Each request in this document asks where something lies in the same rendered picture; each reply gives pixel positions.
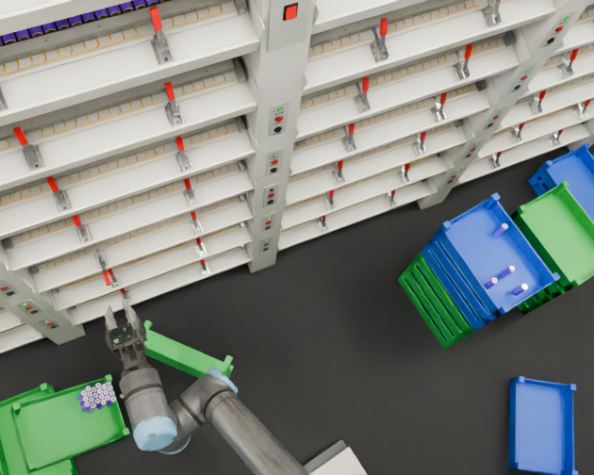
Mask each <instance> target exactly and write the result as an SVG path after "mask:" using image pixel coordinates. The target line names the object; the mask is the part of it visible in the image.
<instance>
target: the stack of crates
mask: <svg viewBox="0 0 594 475"><path fill-rule="evenodd" d="M568 185H569V182H568V181H567V180H565V181H563V182H562V183H561V184H559V185H558V186H557V187H555V188H553V189H551V190H549V191H547V192H546V193H544V194H542V195H541V196H539V197H537V198H535V199H534V200H533V201H531V202H530V203H528V204H526V205H522V206H520V207H519V208H518V209H517V210H516V211H515V212H514V213H513V214H512V215H511V216H510V218H511V220H512V221H513V222H514V223H515V224H516V225H517V227H518V228H519V229H520V231H521V232H522V234H523V235H524V236H525V238H526V239H527V240H528V242H529V243H530V244H531V246H532V247H533V248H534V250H535V251H536V253H537V254H538V255H539V257H540V258H541V259H542V261H543V262H544V263H545V265H546V266H547V267H548V269H549V270H550V271H551V273H552V274H554V273H555V272H557V273H558V275H559V276H560V277H561V278H560V279H558V280H557V281H555V282H553V283H552V284H550V285H548V286H547V287H545V288H543V289H542V290H540V291H539V292H538V293H536V294H535V295H533V296H532V297H530V298H528V299H527V300H525V301H524V302H522V303H520V304H518V308H519V309H520V311H521V312H522V314H523V315H526V314H528V313H530V312H532V311H533V310H535V309H537V308H539V307H540V306H541V305H543V304H545V303H548V302H550V301H551V300H553V299H555V298H557V297H559V296H560V295H562V294H564V293H566V292H568V291H569V290H571V289H573V288H575V287H577V286H579V285H580V284H582V283H583V282H584V281H585V280H587V279H588V278H590V277H592V276H593V275H594V221H593V220H592V219H590V217H589V216H588V215H587V213H586V212H585V211H584V209H583V208H582V207H581V206H580V204H579V203H578V202H577V200H576V199H575V198H574V197H573V195H572V194H571V193H570V192H569V190H568V189H567V186H568Z"/></svg>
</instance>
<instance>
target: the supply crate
mask: <svg viewBox="0 0 594 475"><path fill-rule="evenodd" d="M500 199H501V197H500V196H499V194H498V193H495V194H493V195H491V197H490V198H489V199H487V200H485V201H484V202H482V203H480V204H479V205H477V206H475V207H473V208H472V209H470V210H468V211H466V212H465V213H463V214H461V215H459V216H458V217H456V218H454V219H452V220H451V221H445V222H444V223H442V224H441V226H440V227H439V228H438V229H437V231H436V232H435V234H436V236H437V237H438V239H439V240H440V242H441V243H442V245H443V246H444V247H445V249H446V250H447V252H448V253H449V254H450V256H451V257H452V259H453V260H454V262H455V263H456V265H457V266H458V268H460V270H461V271H462V272H463V274H464V275H465V277H466V278H467V280H468V281H469V282H470V284H471V286H472V287H473V289H474V290H475V291H476V293H477V294H478V296H479V297H480V298H481V300H482V301H483V303H484V304H485V306H486V307H487V309H488V310H489V312H490V313H491V315H492V316H493V317H494V319H496V318H498V317H499V316H501V315H503V314H504V313H506V312H507V311H509V310H511V309H512V308H514V307H515V306H517V305H518V304H520V303H522V302H524V301H525V300H527V299H528V298H530V297H532V296H533V295H535V294H536V293H538V292H539V291H540V290H542V289H543V288H545V287H547V286H548V285H550V284H552V283H553V282H555V281H557V280H558V279H560V278H561V277H560V276H559V275H558V273H557V272H555V273H554V274H552V273H551V271H550V270H549V269H548V267H547V266H546V265H545V263H544V262H543V261H542V259H541V258H540V257H539V255H538V254H537V253H536V251H535V250H534V248H533V247H532V246H531V244H530V243H529V242H528V240H527V239H526V238H525V236H524V235H523V234H522V232H521V231H520V229H519V228H518V227H517V225H516V224H515V223H514V222H513V221H512V220H511V218H510V217H509V216H508V214H507V213H506V212H505V210H504V209H503V207H502V206H501V205H500V203H499V202H498V201H499V200H500ZM503 223H506V224H507V225H508V228H507V229H506V230H505V231H504V232H503V233H502V234H501V235H500V236H498V237H496V236H495V235H494V232H495V231H496V230H497V229H498V228H499V227H500V226H501V225H502V224H503ZM509 266H514V267H515V270H514V271H513V272H512V273H510V274H509V275H507V276H506V277H505V278H502V277H501V272H502V271H504V270H505V269H507V268H508V267H509ZM493 277H496V278H497V279H498V283H497V284H495V285H494V286H492V287H491V288H489V289H486V288H485V287H484V284H485V283H486V282H487V281H489V280H490V279H491V278H493ZM522 284H526V285H527V286H528V288H527V289H526V290H525V291H523V292H521V294H519V295H518V296H515V295H514V294H513V290H514V289H516V288H517V287H519V286H521V285H522Z"/></svg>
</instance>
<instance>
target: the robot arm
mask: <svg viewBox="0 0 594 475"><path fill-rule="evenodd" d="M122 303H123V308H124V311H125V315H126V317H127V318H128V323H127V324H125V325H122V326H119V327H118V326H117V325H116V320H115V319H114V313H113V311H112V309H111V306H109V307H108V308H107V313H106V314H105V318H106V327H107V331H106V334H107V335H106V342H107V345H108V346H109V347H110V349H111V352H112V354H114V355H115V357H116V358H117V360H121V362H123V361H124V371H123V372H122V380H121V381H120V388H121V391H122V392H123V394H121V395H120V398H121V399H122V398H124V404H125V407H126V410H127V414H128V416H129V420H130V423H131V427H132V430H133V436H134V440H135V441H136V443H137V445H138V447H139V448H140V449H141V450H147V451H152V450H157V451H159V452H161V453H166V454H175V453H178V452H180V451H181V450H183V449H184V448H185V447H186V446H187V445H188V443H189V441H190V436H191V435H192V434H193V433H194V432H195V431H196V430H197V429H198V428H200V427H201V426H202V425H203V424H204V423H205V422H206V421H208V422H210V423H211V424H212V425H213V426H214V427H215V428H216V430H217V431H218V432H219V433H220V434H221V436H222V437H223V438H224V439H225V440H226V442H227V443H228V444H229V445H230V446H231V448H232V449H233V450H234V451H235V452H236V454H237V455H238V456H239V457H240V459H241V460H242V461H243V462H244V463H245V465H246V466H247V467H248V468H250V470H251V471H252V472H253V473H254V474H255V475H310V474H309V473H308V472H307V471H306V470H305V469H304V468H303V467H302V466H301V465H300V464H299V462H298V461H297V460H296V459H295V458H294V457H293V456H292V455H291V454H290V453H289V452H288V451H287V450H286V449H285V447H284V446H283V445H282V444H281V443H280V442H279V441H278V440H277V439H276V438H275V437H274V436H273V435H272V434H271V432H270V431H269V430H268V429H267V428H266V427H265V426H264V425H263V424H262V423H261V422H260V421H259V420H258V419H257V418H256V416H255V415H254V414H253V413H252V412H251V411H250V410H249V409H248V408H247V407H246V406H245V405H244V404H243V403H242V401H241V400H240V399H239V398H238V396H237V392H238V390H237V388H236V387H235V386H234V384H233V383H232V382H231V381H230V380H229V379H228V378H227V377H226V376H225V375H223V373H222V372H220V371H219V370H218V369H215V368H212V369H210V370H208V371H207V372H206V373H204V374H202V376H201V377H200V378H199V379H198V380H197V381H196V382H195V383H194V384H193V385H191V386H190V387H189V388H188V389H187V390H186V391H185V392H184V393H183V394H181V395H180V396H179V397H178V398H177V399H176V400H174V401H173V402H172V403H171V404H170V405H168V403H167V400H166V397H165V394H164V391H163V388H162V384H161V381H160V379H159V376H158V373H157V370H156V369H153V368H152V367H151V365H150V364H148V363H147V361H146V359H145V356H142V357H140V356H141V355H142V354H143V353H145V350H146V348H147V346H146V345H145V344H144V341H147V338H146V329H145V326H144V325H143V323H142V322H141V320H140V319H139V317H138V316H137V314H136V313H135V311H134V310H133V309H132V307H131V306H130V305H129V304H128V303H126V302H125V301H122Z"/></svg>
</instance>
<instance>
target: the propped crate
mask: <svg viewBox="0 0 594 475"><path fill-rule="evenodd" d="M111 381H112V377H111V374H109V375H107V376H105V377H104V378H102V379H98V380H95V381H92V382H89V383H85V384H83V385H77V386H74V387H71V388H68V389H64V390H61V391H59V392H56V393H52V394H49V395H46V396H42V397H39V398H37V399H34V400H30V401H25V402H21V403H19V402H17V403H13V404H12V407H11V410H10V411H11V414H12V418H13V422H14V425H15V429H16V433H17V436H18V439H19V443H20V447H21V451H22V455H23V457H24V461H25V468H26V472H27V474H29V473H31V472H34V471H37V470H40V469H42V468H45V467H49V466H51V465H54V464H57V463H59V462H62V461H65V460H68V459H70V458H73V457H76V456H78V455H80V454H83V453H86V452H88V451H91V450H96V449H98V448H101V447H104V446H106V445H108V444H111V443H114V442H117V441H119V440H122V439H125V438H126V437H127V436H128V435H129V431H128V428H125V425H124V420H123V417H122V414H121V410H120V407H119V404H118V402H117V399H116V401H115V402H114V403H113V404H112V405H111V406H107V404H106V405H105V406H104V407H103V408H102V409H101V410H99V409H98V408H97V407H96V408H94V410H93V411H92V412H91V413H89V412H88V411H86V412H83V411H82V410H81V408H82V406H81V405H80V402H81V401H80V400H79V399H78V396H79V395H80V393H81V391H83V390H84V389H85V387H86V386H90V387H91V388H93V387H94V386H95V385H96V384H97V383H100V384H101V385H103V384H104V383H105V382H106V383H107V382H111Z"/></svg>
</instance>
